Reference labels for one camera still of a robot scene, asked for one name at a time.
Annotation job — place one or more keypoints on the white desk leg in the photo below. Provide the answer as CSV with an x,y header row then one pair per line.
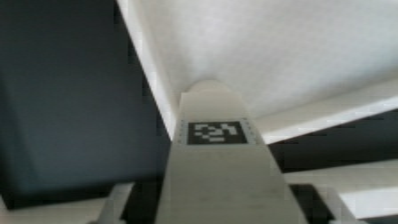
x,y
225,187

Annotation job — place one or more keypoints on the white desk top tray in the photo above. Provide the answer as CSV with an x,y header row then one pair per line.
x,y
303,53

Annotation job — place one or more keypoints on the white front fence bar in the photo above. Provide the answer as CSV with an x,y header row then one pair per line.
x,y
365,183

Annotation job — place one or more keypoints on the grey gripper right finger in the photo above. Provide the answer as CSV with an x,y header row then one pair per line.
x,y
323,206

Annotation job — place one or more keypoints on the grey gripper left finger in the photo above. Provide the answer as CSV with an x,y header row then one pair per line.
x,y
111,213

